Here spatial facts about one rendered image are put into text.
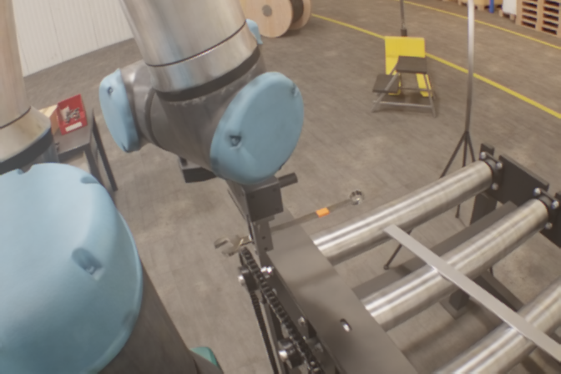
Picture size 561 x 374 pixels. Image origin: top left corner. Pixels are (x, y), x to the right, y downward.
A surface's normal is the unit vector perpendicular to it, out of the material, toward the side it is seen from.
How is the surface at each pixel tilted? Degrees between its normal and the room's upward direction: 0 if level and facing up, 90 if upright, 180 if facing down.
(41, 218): 5
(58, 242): 5
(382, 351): 0
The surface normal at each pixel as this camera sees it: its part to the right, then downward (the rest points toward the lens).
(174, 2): 0.22, 0.60
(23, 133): 0.69, -0.60
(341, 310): -0.11, -0.84
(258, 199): 0.39, 0.44
